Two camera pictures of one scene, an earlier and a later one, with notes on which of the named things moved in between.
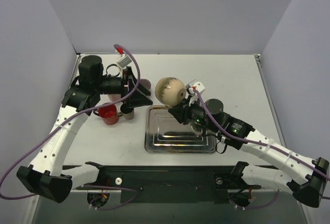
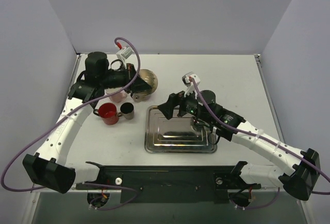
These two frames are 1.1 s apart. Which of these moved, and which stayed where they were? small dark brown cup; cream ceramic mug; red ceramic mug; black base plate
Moved: cream ceramic mug
Stayed: black base plate; red ceramic mug; small dark brown cup
